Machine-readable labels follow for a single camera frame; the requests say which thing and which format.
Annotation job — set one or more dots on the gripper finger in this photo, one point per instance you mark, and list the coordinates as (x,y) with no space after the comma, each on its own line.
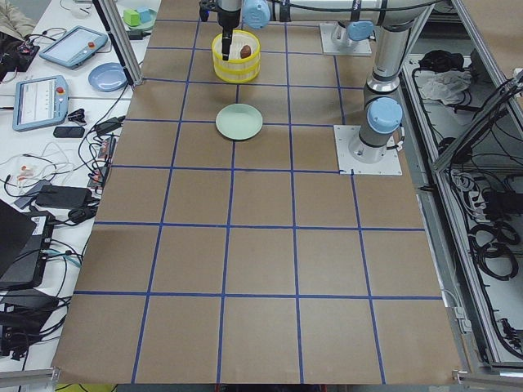
(224,46)
(229,42)

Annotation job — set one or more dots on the brown bun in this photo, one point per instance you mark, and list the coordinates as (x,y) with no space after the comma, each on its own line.
(245,52)

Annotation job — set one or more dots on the green foam block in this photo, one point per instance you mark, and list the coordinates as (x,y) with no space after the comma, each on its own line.
(131,17)

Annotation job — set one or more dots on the teach pendant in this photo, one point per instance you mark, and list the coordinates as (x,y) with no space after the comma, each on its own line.
(75,47)
(40,102)

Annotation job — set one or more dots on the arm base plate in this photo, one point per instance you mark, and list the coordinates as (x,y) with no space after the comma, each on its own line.
(329,48)
(356,158)

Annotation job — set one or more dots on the green bowl with blocks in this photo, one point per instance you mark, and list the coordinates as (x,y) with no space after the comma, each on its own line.
(146,26)

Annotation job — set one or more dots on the blue plate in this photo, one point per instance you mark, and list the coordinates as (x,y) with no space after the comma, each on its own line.
(107,77)

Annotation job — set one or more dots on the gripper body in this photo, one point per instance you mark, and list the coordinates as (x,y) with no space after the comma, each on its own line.
(228,15)

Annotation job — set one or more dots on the teach pendant far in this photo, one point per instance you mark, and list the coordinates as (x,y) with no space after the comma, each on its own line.
(75,47)

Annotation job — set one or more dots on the black power adapter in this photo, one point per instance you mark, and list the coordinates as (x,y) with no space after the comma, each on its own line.
(109,125)

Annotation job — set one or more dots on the teach pendant near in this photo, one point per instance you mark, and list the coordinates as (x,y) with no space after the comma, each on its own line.
(40,102)

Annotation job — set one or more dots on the blue foam block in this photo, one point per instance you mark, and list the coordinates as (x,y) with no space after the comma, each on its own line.
(144,14)

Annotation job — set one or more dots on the light green plate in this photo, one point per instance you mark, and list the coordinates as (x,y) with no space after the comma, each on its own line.
(239,121)

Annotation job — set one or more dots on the aluminium frame post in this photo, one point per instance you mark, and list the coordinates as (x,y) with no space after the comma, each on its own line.
(114,27)

